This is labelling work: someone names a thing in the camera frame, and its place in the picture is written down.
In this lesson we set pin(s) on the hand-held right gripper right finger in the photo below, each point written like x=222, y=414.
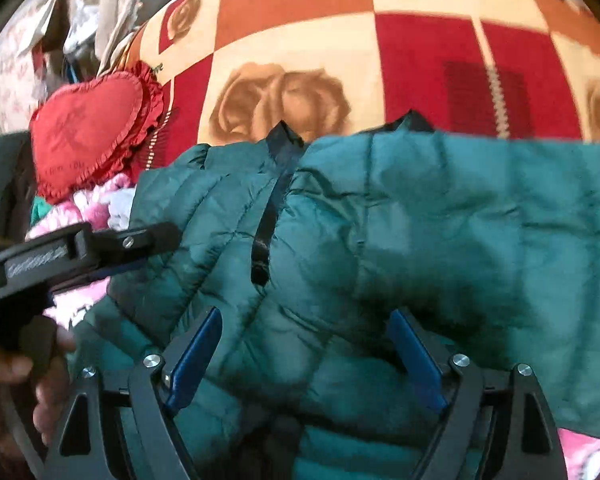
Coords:
x=414, y=355

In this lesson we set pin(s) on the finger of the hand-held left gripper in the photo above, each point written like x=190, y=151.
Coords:
x=140, y=242

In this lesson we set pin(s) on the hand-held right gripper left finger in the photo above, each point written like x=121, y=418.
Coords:
x=195, y=355

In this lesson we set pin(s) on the dark green towel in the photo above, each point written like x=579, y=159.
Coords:
x=379, y=210

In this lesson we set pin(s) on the person's left hand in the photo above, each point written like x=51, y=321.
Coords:
x=55, y=400

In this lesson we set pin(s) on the pink penguin-print blanket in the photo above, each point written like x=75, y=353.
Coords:
x=92, y=210

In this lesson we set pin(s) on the green red white cloth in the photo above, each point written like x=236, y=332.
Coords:
x=39, y=210

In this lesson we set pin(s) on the red heart-shaped pillow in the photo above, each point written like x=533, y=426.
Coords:
x=85, y=130

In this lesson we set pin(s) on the pink floral cloth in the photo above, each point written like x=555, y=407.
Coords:
x=15, y=60

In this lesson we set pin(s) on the beige hanging cloth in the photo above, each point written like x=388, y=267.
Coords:
x=115, y=5

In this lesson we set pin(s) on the rose-printed checked blanket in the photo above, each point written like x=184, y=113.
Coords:
x=330, y=35

